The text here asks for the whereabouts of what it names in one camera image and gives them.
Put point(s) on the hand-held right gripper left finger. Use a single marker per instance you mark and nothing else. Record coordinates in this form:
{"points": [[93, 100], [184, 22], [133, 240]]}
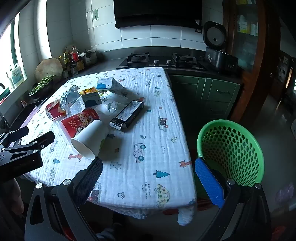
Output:
{"points": [[91, 178]]}

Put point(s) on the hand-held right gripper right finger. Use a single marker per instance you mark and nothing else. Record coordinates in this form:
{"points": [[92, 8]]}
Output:
{"points": [[208, 183]]}

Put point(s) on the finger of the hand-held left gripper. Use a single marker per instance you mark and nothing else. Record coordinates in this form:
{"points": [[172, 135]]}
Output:
{"points": [[16, 135], [27, 155]]}

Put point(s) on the white paper cup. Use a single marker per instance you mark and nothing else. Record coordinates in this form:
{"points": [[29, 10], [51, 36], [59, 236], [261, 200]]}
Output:
{"points": [[90, 139]]}

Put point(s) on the green plastic basket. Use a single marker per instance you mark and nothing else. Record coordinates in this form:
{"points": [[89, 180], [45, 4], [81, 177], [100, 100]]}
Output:
{"points": [[231, 148]]}

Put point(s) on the red cardboard box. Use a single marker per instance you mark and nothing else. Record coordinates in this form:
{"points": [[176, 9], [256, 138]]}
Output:
{"points": [[52, 110]]}

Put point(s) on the orange pink snack wrapper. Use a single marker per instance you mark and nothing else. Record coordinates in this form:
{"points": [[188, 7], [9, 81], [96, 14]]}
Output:
{"points": [[62, 111]]}

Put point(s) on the red printed paper cup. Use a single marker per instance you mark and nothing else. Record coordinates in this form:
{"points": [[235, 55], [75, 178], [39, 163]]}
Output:
{"points": [[78, 120]]}

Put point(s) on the clear plastic wrapper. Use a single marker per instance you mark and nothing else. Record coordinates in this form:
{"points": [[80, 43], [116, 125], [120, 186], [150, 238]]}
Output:
{"points": [[68, 96]]}

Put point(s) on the long black box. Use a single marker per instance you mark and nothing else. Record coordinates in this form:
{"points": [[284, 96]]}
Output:
{"points": [[127, 113]]}

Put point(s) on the grey and black small box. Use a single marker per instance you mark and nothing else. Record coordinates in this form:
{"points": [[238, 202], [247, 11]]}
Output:
{"points": [[90, 100]]}

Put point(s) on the yellow snack packet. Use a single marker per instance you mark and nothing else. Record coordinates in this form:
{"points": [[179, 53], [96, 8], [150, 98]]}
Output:
{"points": [[89, 90]]}

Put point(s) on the blue and white carton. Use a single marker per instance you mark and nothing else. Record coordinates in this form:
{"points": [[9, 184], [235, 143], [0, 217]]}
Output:
{"points": [[106, 83]]}

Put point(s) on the kitchen sink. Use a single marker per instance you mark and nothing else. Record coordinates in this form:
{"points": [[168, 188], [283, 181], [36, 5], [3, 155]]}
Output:
{"points": [[20, 113]]}

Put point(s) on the bowl of green vegetables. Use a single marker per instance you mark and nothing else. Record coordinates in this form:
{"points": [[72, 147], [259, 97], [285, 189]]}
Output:
{"points": [[40, 87]]}

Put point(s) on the white detergent jug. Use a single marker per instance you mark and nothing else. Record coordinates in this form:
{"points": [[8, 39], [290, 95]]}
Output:
{"points": [[17, 75]]}

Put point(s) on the round wooden cutting board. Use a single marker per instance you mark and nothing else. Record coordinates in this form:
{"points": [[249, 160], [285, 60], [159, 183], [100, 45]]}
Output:
{"points": [[48, 68]]}

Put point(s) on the purple plastic bag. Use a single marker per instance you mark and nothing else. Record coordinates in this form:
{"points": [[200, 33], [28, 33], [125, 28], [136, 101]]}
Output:
{"points": [[284, 194]]}

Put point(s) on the white cartoon printed tablecloth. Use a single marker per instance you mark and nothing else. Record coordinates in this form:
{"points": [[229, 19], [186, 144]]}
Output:
{"points": [[143, 120]]}

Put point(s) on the window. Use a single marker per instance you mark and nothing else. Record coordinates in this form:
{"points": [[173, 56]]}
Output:
{"points": [[7, 46]]}

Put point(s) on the green kitchen cabinet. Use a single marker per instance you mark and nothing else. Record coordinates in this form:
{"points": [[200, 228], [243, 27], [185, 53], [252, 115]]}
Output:
{"points": [[215, 92]]}

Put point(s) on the cluster of condiment bottles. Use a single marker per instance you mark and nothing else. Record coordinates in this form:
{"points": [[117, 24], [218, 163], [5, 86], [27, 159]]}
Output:
{"points": [[74, 55]]}

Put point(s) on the steel pot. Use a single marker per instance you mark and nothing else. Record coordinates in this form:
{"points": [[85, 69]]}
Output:
{"points": [[90, 58]]}

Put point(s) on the black rice cooker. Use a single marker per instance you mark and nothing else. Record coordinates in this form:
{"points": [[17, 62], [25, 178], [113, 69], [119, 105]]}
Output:
{"points": [[217, 58]]}

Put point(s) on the black gas stove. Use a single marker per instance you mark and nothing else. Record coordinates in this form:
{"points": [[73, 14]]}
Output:
{"points": [[161, 63]]}

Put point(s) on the wooden glass-door cabinet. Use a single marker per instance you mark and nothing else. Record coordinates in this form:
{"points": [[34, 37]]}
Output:
{"points": [[261, 58]]}

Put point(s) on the green wall hook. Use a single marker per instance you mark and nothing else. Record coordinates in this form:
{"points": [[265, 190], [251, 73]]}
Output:
{"points": [[95, 15]]}

